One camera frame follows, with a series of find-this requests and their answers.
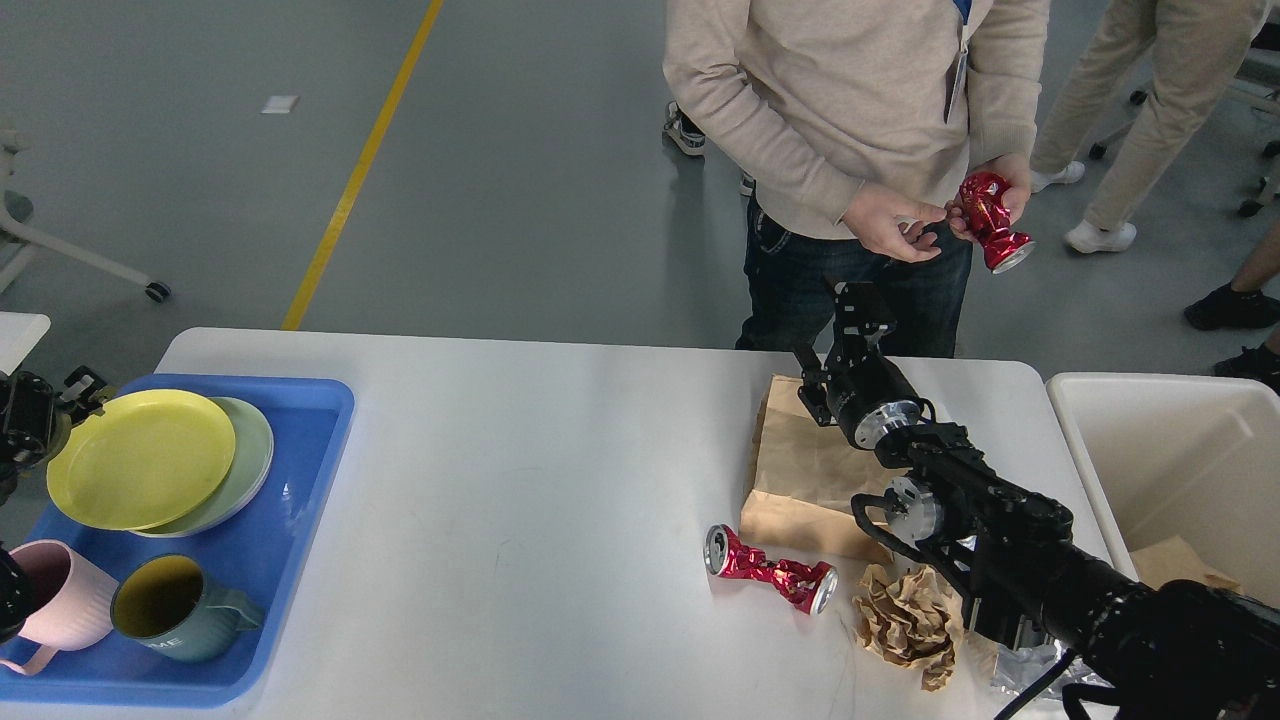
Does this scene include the person with black sneakers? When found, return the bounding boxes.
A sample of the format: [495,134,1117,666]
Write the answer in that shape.
[1183,223,1279,393]

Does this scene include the teal mug yellow inside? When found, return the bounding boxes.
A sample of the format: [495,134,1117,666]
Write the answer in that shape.
[110,553,265,664]

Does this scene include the yellow plastic plate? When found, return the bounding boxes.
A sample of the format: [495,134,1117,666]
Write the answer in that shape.
[47,389,236,530]

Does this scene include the person in black trousers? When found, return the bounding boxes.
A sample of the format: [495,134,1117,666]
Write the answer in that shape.
[662,100,756,199]

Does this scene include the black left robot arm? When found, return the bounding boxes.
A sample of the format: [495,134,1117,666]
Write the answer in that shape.
[1,366,114,642]

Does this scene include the red soda can held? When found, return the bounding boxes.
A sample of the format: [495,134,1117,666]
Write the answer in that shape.
[957,172,1036,275]

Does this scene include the person in khaki trousers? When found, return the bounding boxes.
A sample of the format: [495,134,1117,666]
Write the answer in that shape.
[1030,1,1272,254]

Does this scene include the brown paper in bin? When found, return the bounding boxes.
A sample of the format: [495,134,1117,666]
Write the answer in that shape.
[1130,536,1242,591]

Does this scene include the blue plastic tray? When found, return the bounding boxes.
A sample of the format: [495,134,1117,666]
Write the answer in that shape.
[1,374,355,708]

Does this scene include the brown paper bag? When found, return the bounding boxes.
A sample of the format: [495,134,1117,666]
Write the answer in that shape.
[739,375,897,562]

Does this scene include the white side table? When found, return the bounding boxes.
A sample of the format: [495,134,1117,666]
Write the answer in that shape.
[0,311,51,375]

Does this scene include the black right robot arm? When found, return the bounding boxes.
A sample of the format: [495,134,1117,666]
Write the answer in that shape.
[794,278,1279,719]

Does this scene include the person in beige sweater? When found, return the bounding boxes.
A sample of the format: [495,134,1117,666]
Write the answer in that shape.
[663,1,1050,357]

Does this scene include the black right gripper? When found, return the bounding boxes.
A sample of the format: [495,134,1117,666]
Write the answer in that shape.
[794,275,923,447]

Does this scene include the pale green plate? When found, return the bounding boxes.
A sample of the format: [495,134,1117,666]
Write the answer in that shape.
[132,396,275,538]

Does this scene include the crumpled brown paper ball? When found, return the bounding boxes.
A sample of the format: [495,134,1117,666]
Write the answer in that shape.
[852,564,965,692]

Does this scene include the pink ribbed mug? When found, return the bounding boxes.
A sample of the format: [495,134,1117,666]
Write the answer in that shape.
[1,539,119,676]

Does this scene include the white plastic bin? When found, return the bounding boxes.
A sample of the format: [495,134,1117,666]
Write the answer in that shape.
[1047,373,1279,606]

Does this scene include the crushed red soda can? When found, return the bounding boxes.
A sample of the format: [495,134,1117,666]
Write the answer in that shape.
[703,524,838,615]

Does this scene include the blue id badge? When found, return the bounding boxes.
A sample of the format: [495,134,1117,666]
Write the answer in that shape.
[943,47,969,124]

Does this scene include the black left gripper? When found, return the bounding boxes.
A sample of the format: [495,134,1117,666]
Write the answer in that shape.
[1,365,118,480]

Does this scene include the white office chair right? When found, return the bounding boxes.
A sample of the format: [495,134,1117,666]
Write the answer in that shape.
[1087,20,1279,219]

